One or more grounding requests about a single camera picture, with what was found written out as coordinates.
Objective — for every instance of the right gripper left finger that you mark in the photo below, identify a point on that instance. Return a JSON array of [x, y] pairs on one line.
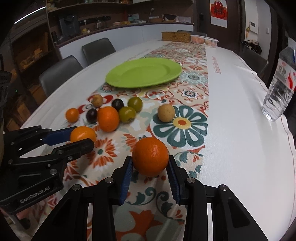
[[68, 220]]

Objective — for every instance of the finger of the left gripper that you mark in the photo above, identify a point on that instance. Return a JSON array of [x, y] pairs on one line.
[[69, 150], [22, 141]]

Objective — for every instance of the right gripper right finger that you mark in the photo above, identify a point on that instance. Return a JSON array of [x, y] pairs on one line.
[[230, 219]]

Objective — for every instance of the small orange kumquat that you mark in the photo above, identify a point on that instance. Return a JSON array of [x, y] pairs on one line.
[[81, 133]]

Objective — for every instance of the small orange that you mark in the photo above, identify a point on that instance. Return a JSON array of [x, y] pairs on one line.
[[72, 115]]

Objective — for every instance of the dark plum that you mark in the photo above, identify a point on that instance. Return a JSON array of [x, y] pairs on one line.
[[117, 104], [91, 115]]

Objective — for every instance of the medium orange tangerine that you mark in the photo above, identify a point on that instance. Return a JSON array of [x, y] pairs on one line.
[[108, 119]]

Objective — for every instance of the small tan fruit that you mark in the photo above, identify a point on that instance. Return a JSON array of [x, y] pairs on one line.
[[97, 100]]

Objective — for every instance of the green tomato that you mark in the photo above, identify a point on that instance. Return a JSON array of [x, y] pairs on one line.
[[127, 114], [135, 103]]

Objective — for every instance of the large orange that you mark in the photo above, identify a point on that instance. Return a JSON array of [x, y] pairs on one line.
[[150, 156]]

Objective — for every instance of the tan round fruit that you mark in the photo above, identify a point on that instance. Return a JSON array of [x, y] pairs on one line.
[[166, 113]]

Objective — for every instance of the patterned table runner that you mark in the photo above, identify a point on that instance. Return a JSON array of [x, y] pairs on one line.
[[148, 123]]

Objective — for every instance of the dark chair near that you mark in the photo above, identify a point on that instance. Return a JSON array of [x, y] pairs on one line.
[[58, 74]]

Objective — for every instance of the dark chair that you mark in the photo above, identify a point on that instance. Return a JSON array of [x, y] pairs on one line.
[[254, 61], [97, 50], [58, 74]]

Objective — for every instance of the dark chair far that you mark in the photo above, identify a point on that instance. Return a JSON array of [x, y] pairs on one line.
[[97, 50]]

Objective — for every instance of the green plate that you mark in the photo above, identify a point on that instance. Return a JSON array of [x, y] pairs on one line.
[[143, 72]]

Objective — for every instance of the black coffee machine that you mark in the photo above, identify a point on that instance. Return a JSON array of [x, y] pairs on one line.
[[69, 26]]

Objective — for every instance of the clear water bottle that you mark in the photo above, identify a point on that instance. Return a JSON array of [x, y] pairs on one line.
[[282, 87]]

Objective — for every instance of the dark chair right side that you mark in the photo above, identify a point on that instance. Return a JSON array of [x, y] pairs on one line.
[[254, 61]]

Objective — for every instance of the dark chair table end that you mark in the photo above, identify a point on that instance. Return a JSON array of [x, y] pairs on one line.
[[193, 33]]

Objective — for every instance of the clear plastic fruit container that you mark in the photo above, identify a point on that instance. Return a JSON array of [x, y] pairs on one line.
[[204, 41]]

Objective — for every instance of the dark wooden door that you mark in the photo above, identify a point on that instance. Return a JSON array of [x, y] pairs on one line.
[[230, 38]]

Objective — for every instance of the red poster on door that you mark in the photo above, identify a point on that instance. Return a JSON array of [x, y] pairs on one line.
[[218, 13]]

